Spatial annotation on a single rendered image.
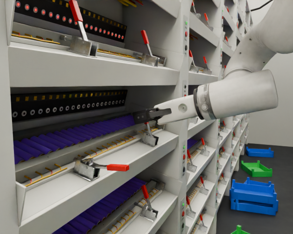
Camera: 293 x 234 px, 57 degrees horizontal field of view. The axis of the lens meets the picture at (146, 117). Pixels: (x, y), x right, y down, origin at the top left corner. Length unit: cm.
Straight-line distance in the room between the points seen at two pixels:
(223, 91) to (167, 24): 36
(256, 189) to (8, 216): 211
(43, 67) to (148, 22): 59
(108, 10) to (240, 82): 47
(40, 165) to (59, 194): 6
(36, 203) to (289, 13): 48
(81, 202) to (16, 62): 23
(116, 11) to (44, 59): 59
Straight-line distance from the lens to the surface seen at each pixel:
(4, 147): 32
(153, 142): 69
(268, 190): 234
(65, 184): 45
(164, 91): 86
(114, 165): 44
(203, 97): 61
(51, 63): 37
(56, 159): 47
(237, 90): 59
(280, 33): 53
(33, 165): 44
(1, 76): 32
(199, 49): 156
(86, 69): 43
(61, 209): 41
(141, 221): 75
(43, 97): 59
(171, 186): 91
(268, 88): 59
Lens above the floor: 91
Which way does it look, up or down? 7 degrees down
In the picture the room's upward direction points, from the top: straight up
